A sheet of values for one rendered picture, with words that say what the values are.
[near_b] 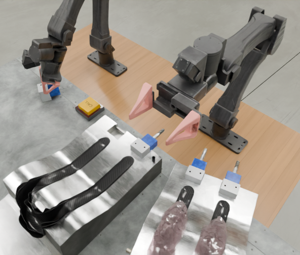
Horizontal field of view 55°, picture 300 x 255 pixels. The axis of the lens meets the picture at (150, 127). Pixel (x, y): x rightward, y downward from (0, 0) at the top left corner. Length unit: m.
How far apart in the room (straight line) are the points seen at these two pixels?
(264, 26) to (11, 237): 0.86
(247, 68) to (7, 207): 0.80
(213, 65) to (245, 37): 0.18
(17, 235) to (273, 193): 0.76
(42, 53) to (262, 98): 1.81
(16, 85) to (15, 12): 2.28
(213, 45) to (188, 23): 2.55
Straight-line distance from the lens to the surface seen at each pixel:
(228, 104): 0.95
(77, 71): 1.34
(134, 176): 0.87
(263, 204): 0.99
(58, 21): 1.09
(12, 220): 0.92
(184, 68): 0.55
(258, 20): 0.84
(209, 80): 0.65
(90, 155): 0.93
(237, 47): 0.73
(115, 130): 1.00
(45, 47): 1.07
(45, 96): 1.22
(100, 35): 1.22
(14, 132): 1.18
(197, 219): 0.84
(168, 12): 3.30
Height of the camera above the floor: 1.65
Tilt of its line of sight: 52 degrees down
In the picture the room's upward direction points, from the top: straight up
